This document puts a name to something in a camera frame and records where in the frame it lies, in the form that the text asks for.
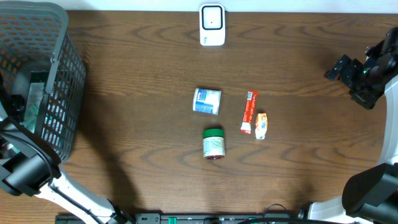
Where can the orange small snack packet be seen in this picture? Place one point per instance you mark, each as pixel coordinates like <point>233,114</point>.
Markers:
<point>261,126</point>

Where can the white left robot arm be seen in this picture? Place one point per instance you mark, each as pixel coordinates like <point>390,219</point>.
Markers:
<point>36,171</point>

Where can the white blue round tub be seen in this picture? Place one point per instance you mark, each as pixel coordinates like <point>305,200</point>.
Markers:
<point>206,101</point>

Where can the green wipes large package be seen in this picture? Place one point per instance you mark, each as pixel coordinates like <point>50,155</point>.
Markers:
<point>38,81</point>

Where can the grey plastic mesh basket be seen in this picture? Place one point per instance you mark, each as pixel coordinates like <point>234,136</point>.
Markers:
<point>34,37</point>

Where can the red snack stick packet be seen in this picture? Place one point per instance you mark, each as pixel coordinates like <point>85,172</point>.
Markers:
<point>251,100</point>

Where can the white barcode scanner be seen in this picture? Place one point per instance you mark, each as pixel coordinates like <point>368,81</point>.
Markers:
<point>212,25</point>

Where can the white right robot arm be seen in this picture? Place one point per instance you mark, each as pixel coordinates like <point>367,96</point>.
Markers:
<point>369,196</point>

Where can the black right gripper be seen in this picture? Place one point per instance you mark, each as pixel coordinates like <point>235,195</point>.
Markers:
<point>365,100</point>

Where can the green lid jar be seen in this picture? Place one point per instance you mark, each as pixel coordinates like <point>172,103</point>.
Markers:
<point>213,144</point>

